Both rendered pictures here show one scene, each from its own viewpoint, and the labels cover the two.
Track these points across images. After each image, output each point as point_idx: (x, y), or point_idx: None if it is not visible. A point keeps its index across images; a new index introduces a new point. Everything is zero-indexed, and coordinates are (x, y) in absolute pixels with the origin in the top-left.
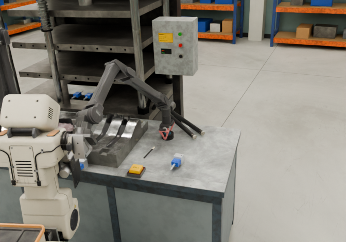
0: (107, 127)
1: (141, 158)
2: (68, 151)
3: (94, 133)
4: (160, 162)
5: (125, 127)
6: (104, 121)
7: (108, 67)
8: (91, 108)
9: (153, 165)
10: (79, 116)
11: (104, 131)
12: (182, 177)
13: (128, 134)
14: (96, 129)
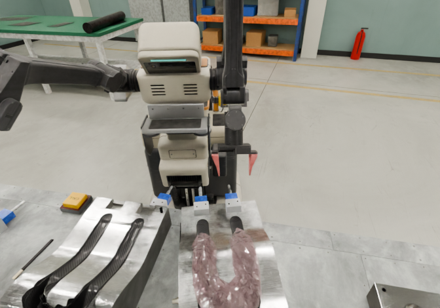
0: (99, 278)
1: (57, 238)
2: (152, 126)
3: (137, 267)
4: (27, 230)
5: (54, 269)
6: (104, 291)
7: (25, 57)
8: (94, 60)
9: (44, 221)
10: (115, 67)
11: (110, 270)
12: (16, 200)
13: (55, 257)
14: (131, 274)
